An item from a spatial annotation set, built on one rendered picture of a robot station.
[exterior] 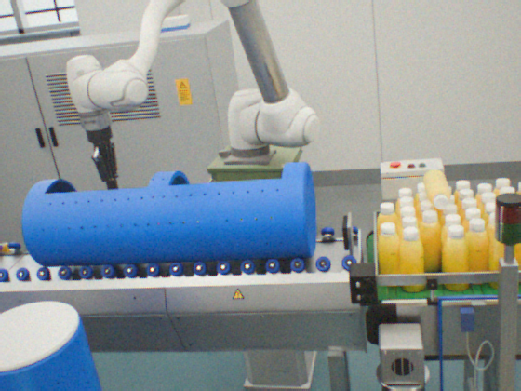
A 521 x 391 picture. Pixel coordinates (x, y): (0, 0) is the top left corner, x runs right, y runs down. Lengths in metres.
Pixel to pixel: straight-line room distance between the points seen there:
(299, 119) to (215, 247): 0.62
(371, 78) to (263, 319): 2.88
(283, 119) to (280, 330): 0.73
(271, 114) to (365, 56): 2.36
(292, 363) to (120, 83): 1.54
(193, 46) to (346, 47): 1.48
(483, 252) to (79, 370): 1.09
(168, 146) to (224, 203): 1.83
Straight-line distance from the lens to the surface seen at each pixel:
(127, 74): 1.67
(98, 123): 1.83
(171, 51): 3.35
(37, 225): 1.95
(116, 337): 2.11
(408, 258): 1.68
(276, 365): 2.75
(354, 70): 4.47
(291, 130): 2.15
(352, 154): 4.65
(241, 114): 2.30
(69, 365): 1.57
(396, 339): 1.63
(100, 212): 1.85
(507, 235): 1.43
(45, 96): 3.75
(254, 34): 2.04
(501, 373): 1.65
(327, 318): 1.85
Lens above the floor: 1.84
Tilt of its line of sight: 23 degrees down
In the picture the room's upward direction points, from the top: 8 degrees counter-clockwise
